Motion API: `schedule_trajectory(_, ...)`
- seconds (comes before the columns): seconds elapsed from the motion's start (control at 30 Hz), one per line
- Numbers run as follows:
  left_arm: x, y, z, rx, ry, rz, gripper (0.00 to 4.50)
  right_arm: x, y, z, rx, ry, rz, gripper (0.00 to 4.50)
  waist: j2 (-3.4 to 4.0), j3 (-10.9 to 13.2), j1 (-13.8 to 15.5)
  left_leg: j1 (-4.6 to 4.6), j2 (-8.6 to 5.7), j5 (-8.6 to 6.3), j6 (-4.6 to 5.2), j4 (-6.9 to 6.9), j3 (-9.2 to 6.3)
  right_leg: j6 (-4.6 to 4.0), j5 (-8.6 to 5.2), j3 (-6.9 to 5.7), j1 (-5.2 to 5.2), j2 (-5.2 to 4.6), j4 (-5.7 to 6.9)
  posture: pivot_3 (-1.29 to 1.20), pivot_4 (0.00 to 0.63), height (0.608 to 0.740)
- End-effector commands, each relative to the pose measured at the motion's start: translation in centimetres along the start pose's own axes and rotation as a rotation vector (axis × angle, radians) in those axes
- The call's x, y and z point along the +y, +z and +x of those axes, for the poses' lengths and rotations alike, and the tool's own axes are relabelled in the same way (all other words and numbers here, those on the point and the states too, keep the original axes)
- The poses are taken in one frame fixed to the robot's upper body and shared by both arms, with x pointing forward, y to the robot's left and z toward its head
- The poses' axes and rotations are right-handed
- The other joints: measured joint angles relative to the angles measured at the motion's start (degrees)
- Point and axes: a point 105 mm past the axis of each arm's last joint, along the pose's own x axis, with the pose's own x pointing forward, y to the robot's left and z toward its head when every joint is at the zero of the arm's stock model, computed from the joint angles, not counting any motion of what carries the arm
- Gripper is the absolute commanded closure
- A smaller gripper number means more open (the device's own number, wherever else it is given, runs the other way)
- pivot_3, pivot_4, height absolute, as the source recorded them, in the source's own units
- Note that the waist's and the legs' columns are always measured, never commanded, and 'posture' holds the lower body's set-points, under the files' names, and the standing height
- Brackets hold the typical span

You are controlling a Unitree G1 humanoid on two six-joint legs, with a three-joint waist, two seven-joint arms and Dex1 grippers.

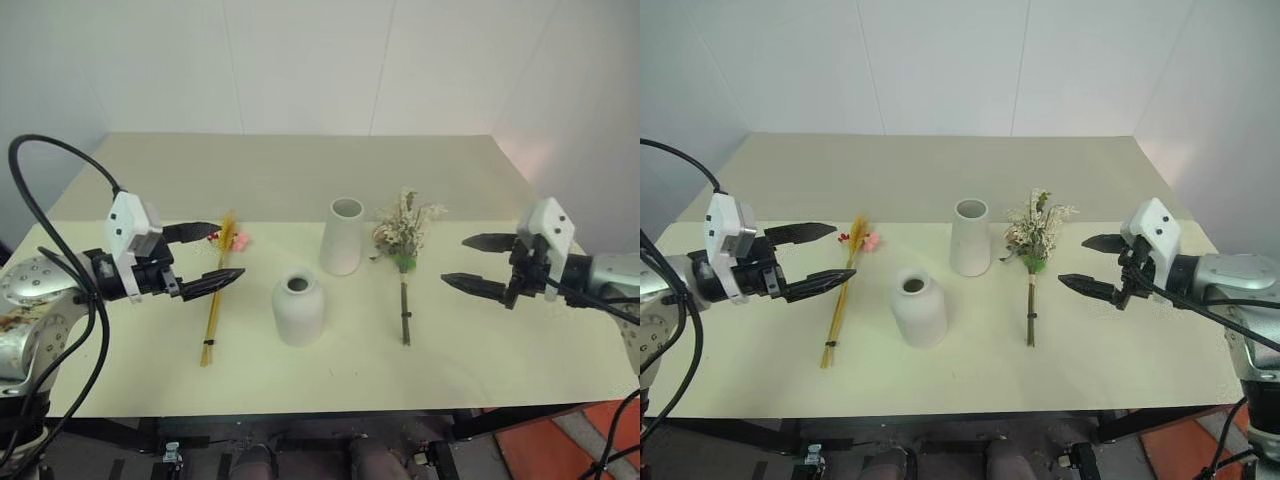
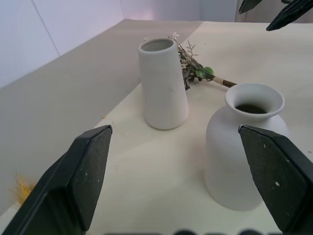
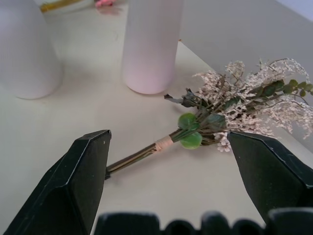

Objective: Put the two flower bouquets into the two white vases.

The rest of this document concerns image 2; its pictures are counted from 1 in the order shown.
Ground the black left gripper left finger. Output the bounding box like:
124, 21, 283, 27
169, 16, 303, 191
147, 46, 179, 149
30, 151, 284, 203
0, 124, 113, 235

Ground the yellow dried flower sprig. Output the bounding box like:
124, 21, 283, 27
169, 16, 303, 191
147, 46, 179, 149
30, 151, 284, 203
9, 171, 37, 207

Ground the round white flared-neck vase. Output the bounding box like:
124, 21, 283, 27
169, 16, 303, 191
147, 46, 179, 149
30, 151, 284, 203
204, 83, 291, 212

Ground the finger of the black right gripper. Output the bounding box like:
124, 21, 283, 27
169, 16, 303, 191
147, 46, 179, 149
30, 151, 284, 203
266, 0, 313, 32
238, 0, 263, 14

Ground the tall tapered white vase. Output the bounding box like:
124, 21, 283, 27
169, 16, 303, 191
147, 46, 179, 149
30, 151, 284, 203
137, 38, 190, 130

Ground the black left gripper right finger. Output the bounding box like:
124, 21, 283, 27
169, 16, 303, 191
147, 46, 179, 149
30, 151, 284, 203
238, 124, 313, 235

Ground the dried flower bouquet with leaves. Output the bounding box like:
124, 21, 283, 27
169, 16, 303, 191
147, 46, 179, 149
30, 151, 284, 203
143, 31, 238, 92

